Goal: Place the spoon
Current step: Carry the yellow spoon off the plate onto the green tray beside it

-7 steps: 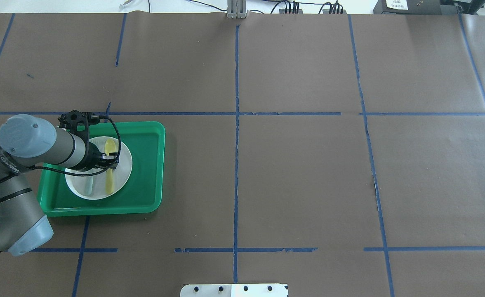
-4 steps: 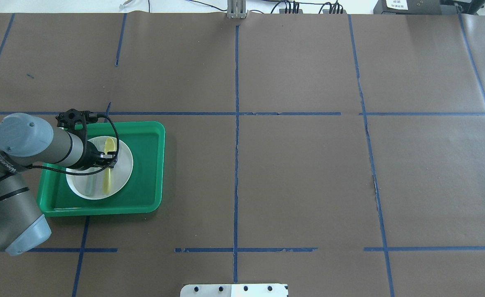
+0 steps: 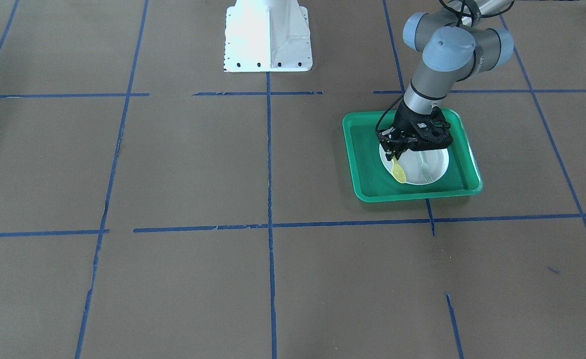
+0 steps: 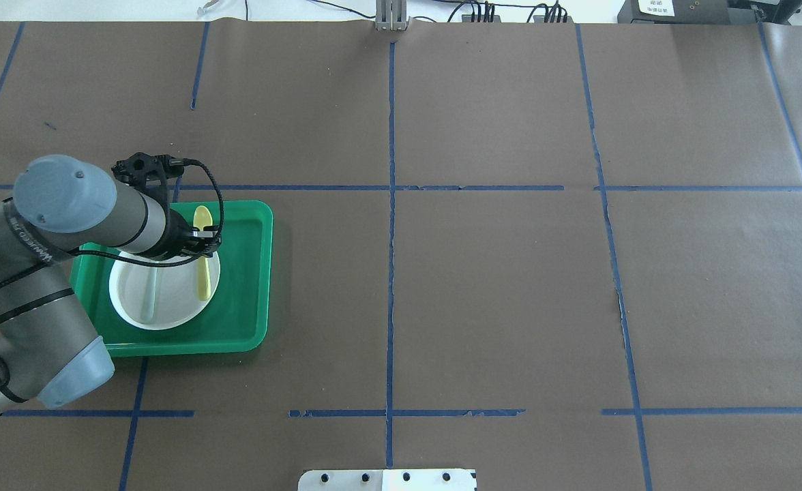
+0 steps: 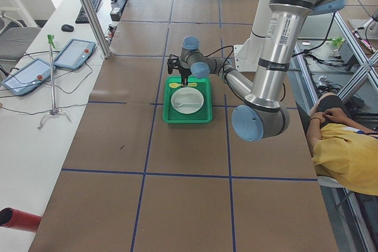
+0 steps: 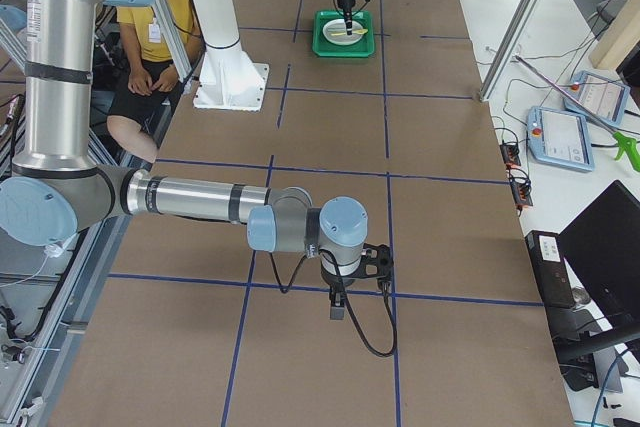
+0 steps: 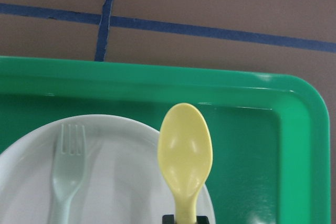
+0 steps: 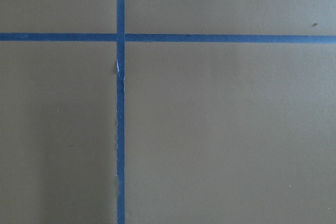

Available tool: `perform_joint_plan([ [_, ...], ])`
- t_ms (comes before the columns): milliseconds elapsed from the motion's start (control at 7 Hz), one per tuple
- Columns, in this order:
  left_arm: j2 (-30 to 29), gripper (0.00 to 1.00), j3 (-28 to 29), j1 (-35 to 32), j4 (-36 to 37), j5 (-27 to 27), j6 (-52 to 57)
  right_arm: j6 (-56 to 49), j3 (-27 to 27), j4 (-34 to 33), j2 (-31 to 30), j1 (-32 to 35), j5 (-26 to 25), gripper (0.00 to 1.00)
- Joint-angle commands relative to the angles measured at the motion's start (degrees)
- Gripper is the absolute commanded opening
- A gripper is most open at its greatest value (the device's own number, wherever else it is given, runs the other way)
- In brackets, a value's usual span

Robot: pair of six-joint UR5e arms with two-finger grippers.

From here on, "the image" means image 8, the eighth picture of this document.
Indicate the brown paper table cover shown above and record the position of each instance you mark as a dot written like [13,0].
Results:
[214,132]

